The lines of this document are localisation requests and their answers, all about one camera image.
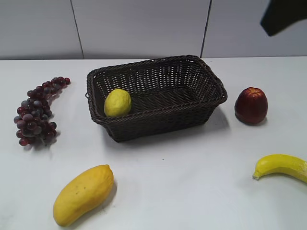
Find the yellow lemon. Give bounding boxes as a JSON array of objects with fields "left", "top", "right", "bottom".
[{"left": 104, "top": 89, "right": 132, "bottom": 117}]

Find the dark woven wicker basket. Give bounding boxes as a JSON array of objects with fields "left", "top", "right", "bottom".
[{"left": 86, "top": 55, "right": 227, "bottom": 142}]

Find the yellow mango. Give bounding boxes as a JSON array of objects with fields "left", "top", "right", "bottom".
[{"left": 53, "top": 164, "right": 115, "bottom": 227}]

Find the yellow banana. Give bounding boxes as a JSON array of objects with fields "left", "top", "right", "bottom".
[{"left": 252, "top": 154, "right": 307, "bottom": 183}]

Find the dark red apple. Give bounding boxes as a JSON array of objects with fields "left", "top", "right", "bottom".
[{"left": 235, "top": 87, "right": 268, "bottom": 124}]

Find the purple grape bunch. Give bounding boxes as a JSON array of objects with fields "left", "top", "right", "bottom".
[{"left": 13, "top": 76, "right": 71, "bottom": 147}]

